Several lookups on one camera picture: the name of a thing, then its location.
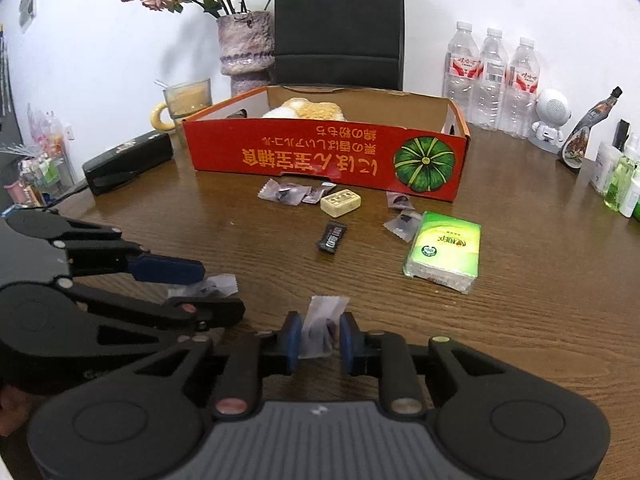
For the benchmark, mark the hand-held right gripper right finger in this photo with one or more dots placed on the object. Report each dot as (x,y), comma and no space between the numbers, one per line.
(347,342)

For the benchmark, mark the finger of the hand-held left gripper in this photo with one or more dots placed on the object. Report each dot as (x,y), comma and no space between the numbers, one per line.
(200,310)
(165,268)

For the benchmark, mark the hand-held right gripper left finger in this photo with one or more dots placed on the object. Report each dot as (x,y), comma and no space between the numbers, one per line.
(291,341)

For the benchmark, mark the clear dark candy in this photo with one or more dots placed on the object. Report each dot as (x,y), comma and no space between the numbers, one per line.
(400,200)
(404,225)
(317,332)
(212,285)
(272,191)
(297,195)

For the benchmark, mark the black candy bar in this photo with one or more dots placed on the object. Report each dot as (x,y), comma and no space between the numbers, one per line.
(331,238)

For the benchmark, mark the green tissue pack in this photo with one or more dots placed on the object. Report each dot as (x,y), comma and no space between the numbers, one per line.
(442,250)

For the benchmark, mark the cream embossed block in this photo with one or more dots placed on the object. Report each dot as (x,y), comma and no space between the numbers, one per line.
(341,202)

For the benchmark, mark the orange cardboard box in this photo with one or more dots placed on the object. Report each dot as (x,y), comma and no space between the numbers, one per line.
(320,155)

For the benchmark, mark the wooden desktop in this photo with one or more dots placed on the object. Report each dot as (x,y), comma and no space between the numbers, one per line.
(525,310)

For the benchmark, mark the black power bank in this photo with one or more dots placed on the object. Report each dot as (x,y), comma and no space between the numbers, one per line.
(130,160)

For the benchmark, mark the yellow mug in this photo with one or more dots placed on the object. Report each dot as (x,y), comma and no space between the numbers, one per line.
(159,117)

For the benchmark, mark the clear organizer with cosmetics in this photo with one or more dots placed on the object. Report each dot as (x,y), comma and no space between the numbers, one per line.
(40,160)

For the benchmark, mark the clear glass cup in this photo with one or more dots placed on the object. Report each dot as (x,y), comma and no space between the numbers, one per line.
(187,100)

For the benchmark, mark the clear glass straw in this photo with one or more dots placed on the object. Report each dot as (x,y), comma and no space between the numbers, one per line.
(161,84)

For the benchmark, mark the white and tan plush toy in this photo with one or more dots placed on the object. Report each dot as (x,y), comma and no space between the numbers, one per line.
(310,109)

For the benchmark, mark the purple ceramic vase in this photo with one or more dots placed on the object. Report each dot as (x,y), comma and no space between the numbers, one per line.
(245,45)

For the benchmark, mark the clear water bottle red label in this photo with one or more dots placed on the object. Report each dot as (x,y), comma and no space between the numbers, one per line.
(490,85)
(521,95)
(461,75)

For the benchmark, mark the black paper bag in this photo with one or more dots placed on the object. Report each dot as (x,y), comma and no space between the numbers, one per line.
(340,25)

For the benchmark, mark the white robot figurine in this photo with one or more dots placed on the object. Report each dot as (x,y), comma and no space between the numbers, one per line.
(550,110)

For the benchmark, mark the green spray bottle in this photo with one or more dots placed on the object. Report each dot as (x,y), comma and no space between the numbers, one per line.
(619,185)

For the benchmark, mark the white plastic jar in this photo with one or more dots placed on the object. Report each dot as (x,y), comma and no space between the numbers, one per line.
(607,165)

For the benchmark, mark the dark sauce pouch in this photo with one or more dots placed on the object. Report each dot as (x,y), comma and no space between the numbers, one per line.
(585,135)

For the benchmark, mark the small white bottle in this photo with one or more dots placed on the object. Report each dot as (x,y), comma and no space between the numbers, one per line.
(632,195)

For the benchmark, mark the wall poster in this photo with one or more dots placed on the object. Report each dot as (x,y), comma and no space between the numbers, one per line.
(28,4)

